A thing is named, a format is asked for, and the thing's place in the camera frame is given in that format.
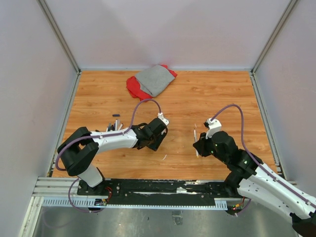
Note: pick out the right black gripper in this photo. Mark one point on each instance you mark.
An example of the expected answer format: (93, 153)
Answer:
(201, 144)

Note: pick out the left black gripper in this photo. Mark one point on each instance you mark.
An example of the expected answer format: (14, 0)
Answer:
(154, 146)

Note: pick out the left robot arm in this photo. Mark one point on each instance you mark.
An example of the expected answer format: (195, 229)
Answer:
(79, 150)

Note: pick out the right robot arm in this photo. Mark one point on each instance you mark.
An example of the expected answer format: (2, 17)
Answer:
(251, 178)

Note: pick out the red cloth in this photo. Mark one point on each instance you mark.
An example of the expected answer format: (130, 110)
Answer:
(134, 90)

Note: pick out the grey folded cloth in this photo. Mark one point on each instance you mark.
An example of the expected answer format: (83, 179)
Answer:
(155, 80)

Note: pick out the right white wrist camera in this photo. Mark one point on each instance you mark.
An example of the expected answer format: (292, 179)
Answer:
(213, 126)

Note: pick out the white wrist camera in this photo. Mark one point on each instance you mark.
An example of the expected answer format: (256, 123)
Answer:
(213, 126)
(163, 119)

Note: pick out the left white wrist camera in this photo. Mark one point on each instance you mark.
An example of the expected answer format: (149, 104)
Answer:
(163, 119)

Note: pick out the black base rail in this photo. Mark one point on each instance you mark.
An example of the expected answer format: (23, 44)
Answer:
(151, 192)

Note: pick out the aluminium frame rail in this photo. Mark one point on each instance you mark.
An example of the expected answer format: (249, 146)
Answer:
(55, 187)

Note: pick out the grey cable duct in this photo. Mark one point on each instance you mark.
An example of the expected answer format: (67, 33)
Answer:
(94, 203)

